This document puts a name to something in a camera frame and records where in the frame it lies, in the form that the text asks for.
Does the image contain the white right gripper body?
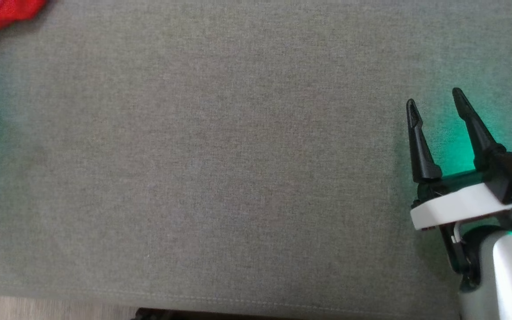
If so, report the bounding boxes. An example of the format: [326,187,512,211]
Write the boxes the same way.
[410,170,512,231]

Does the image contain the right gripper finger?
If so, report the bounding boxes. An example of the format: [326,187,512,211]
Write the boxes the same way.
[452,88,507,172]
[406,99,442,184]

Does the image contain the red and white shorts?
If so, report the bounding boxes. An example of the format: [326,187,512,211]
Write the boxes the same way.
[0,0,48,36]

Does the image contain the large grey sofa chaise seat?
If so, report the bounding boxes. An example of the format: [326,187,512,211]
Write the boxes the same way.
[0,0,512,319]

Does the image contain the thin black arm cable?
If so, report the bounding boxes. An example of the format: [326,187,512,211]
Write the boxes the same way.
[439,222,479,292]

